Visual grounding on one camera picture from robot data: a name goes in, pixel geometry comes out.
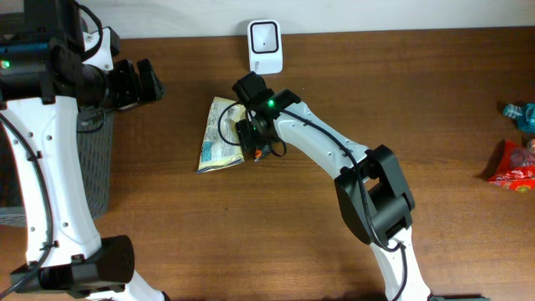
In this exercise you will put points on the dark grey plastic basket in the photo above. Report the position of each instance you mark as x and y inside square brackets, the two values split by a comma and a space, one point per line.
[94, 167]

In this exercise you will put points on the white barcode scanner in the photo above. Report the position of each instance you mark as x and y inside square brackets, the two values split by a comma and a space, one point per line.
[264, 41]

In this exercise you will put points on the black silver snack packet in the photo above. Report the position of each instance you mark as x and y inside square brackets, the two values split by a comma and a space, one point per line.
[259, 154]

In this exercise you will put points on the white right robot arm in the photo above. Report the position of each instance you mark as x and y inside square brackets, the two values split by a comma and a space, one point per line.
[374, 198]

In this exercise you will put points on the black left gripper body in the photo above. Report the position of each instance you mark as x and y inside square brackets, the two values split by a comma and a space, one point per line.
[126, 84]

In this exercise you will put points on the yellow white wipes pack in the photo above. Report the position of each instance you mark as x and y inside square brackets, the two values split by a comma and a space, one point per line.
[220, 145]

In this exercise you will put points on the orange snack bag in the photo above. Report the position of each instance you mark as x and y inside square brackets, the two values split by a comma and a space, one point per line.
[515, 170]

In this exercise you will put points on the blue mouthwash bottle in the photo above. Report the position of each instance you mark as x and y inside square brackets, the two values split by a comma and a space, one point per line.
[522, 115]

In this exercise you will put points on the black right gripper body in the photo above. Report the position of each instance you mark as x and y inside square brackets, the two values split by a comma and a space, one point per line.
[244, 135]

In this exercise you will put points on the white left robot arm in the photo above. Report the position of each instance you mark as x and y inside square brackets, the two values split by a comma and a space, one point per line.
[65, 253]

